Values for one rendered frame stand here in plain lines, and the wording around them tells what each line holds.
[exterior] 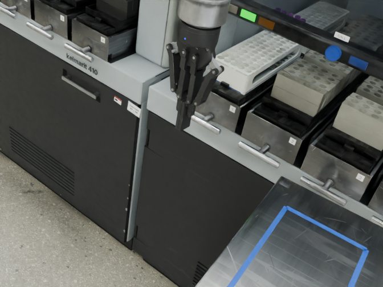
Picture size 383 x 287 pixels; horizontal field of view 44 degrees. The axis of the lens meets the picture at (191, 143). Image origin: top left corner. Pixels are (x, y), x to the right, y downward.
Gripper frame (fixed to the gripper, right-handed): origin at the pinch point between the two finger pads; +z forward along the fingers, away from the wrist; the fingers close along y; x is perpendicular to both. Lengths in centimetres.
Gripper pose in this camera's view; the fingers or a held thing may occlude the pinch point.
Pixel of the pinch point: (184, 113)
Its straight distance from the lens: 96.6
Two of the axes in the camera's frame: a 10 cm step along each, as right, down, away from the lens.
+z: -1.5, 7.8, 6.0
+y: -7.5, -4.9, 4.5
